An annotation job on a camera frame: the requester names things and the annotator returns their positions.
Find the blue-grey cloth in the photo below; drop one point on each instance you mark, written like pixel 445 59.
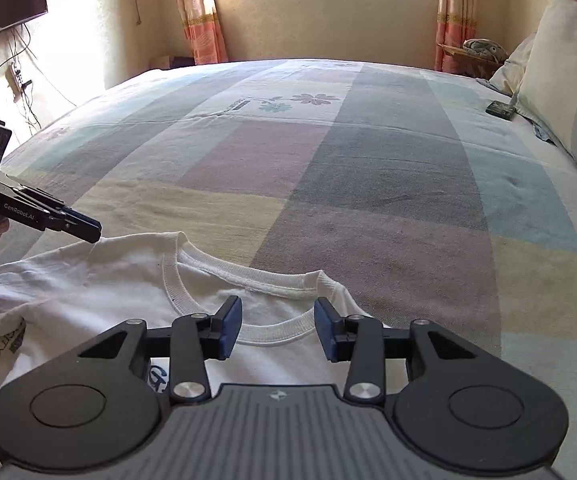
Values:
pixel 544 134

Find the large flower print pillow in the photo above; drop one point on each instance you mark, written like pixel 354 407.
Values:
pixel 558 85

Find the small pale pillow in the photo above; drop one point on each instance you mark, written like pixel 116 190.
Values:
pixel 510 70

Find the pink striped curtain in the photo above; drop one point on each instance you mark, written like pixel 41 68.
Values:
pixel 201 15
pixel 456 15

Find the dark phone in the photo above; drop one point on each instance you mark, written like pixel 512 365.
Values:
pixel 499 110

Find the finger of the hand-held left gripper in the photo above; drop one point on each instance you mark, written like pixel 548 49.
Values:
pixel 86 221
pixel 83 234

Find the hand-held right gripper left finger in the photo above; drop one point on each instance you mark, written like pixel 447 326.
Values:
pixel 231 327

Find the white printed t-shirt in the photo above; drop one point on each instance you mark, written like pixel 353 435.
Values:
pixel 93 300

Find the bed with patchwork sheet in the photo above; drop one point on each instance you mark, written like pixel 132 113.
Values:
pixel 368 160

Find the white power strip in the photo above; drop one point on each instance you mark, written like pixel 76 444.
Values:
pixel 15 77

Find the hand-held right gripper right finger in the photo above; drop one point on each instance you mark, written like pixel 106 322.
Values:
pixel 326 330

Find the wooden bedside table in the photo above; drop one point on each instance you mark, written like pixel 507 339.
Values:
pixel 461 62

